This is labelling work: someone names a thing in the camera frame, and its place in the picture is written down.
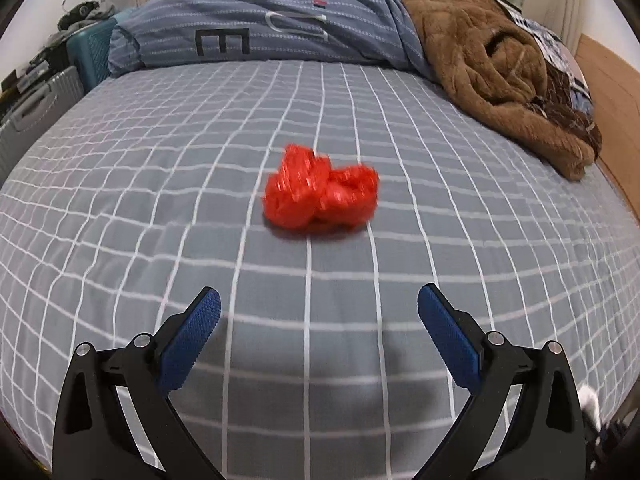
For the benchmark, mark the wooden headboard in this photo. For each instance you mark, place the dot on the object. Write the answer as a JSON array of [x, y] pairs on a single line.
[[615, 90]]

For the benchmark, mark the teal suitcase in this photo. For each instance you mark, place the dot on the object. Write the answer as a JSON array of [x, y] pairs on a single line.
[[92, 55]]

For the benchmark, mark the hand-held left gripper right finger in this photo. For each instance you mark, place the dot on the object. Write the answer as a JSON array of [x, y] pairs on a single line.
[[450, 340]]

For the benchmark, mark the red plastic bag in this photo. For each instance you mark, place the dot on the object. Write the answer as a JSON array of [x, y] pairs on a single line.
[[310, 195]]

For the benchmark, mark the white fuzzy object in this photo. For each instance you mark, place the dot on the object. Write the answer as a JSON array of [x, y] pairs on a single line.
[[590, 405]]

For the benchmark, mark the dark clutter pile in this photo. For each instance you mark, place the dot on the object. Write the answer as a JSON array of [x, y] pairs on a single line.
[[82, 12]]

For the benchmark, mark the grey suitcase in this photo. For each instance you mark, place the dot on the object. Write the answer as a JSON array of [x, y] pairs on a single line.
[[35, 105]]

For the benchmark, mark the blue white patterned pillow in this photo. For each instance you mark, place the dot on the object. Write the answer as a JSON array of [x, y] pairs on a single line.
[[550, 42]]

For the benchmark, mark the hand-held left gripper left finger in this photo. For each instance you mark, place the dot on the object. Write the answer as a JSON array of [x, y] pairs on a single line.
[[192, 332]]

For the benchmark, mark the blue striped duvet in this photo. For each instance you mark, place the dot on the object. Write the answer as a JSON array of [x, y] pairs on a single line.
[[280, 25]]

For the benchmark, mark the brown fleece blanket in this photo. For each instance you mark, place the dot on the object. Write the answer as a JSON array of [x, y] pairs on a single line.
[[475, 60]]

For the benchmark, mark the grey checked bed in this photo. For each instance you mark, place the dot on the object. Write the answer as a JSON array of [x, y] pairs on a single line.
[[150, 185]]

